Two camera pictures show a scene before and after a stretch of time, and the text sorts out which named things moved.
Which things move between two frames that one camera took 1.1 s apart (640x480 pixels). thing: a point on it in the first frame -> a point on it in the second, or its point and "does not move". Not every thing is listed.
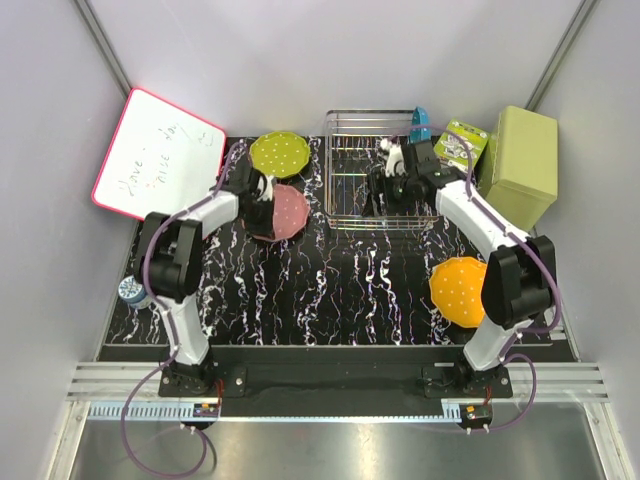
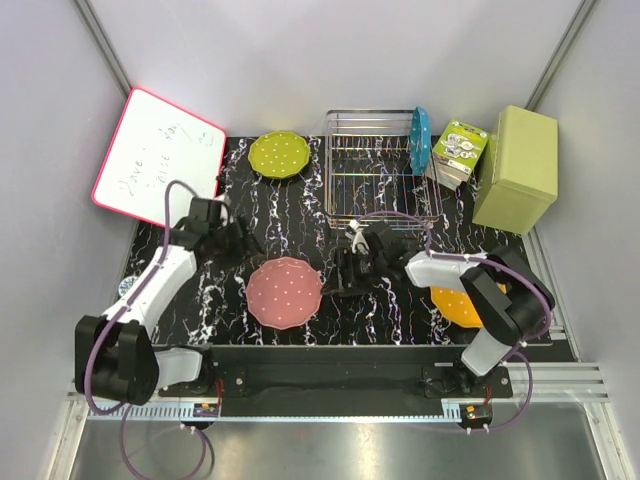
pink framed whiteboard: (161, 159) does not move
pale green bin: (520, 174) does not move
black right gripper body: (397, 188) -> (363, 269)
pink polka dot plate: (291, 211) -> (283, 293)
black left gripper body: (259, 218) -> (239, 237)
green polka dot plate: (280, 154) does not move
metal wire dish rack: (351, 146) does not move
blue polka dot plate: (420, 118) does not move
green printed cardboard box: (450, 150) does not move
